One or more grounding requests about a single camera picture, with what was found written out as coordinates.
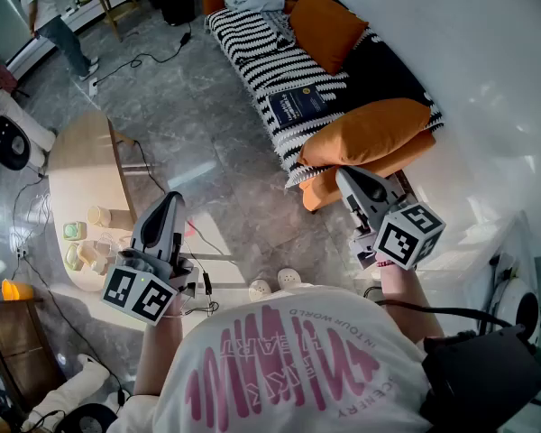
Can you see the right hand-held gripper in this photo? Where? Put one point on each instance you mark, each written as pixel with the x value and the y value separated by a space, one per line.
pixel 408 237

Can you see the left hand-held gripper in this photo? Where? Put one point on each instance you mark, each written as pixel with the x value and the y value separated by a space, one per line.
pixel 140 293

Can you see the orange sofa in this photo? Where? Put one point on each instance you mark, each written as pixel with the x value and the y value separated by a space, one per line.
pixel 318 192

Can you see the dark blue book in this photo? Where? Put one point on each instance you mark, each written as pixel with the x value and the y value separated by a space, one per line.
pixel 297 106

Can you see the person's right forearm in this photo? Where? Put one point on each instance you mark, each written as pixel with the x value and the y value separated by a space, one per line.
pixel 406 300

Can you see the person's left forearm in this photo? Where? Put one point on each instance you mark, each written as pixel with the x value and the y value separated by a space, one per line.
pixel 155 354

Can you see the clear glass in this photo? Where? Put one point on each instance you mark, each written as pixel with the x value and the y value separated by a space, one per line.
pixel 106 246

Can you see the cream cup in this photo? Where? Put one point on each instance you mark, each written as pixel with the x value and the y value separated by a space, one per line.
pixel 98 216

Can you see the cream container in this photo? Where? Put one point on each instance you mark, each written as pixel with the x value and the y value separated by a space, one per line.
pixel 88 253

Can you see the green square container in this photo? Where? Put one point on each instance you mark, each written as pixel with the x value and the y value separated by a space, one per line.
pixel 74 231

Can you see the green and yellow container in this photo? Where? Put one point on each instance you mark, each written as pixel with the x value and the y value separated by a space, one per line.
pixel 73 257

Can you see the light wooden oval table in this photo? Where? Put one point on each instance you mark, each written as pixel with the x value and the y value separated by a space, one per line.
pixel 81 169

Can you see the person's left white slipper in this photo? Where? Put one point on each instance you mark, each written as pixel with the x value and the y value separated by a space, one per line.
pixel 259 290

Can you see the person's white slipper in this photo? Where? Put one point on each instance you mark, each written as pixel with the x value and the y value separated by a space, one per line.
pixel 289 279
pixel 259 290

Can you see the person's right white slipper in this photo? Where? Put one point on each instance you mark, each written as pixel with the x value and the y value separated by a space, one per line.
pixel 289 279

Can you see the person's white printed t-shirt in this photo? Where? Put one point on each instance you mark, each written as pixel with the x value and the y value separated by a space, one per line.
pixel 306 300

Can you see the white side table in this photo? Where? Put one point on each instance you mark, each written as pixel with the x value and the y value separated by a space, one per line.
pixel 478 251

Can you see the white power strip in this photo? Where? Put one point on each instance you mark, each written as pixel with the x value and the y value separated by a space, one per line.
pixel 93 87

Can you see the glowing orange lamp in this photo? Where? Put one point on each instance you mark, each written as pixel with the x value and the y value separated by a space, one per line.
pixel 15 290

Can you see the black and white patterned blanket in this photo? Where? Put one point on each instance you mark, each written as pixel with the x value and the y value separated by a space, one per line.
pixel 252 43

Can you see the grey plaid garment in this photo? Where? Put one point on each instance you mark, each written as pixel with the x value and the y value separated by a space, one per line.
pixel 277 23

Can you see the dark wooden cabinet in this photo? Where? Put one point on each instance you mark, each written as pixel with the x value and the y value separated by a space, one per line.
pixel 13 345

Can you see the pink chair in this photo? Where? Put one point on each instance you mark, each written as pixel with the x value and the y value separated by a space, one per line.
pixel 4 77

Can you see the black equipment pack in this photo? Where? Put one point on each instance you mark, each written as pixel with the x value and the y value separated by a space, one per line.
pixel 478 377

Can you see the white low cabinet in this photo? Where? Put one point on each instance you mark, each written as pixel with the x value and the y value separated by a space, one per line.
pixel 79 16

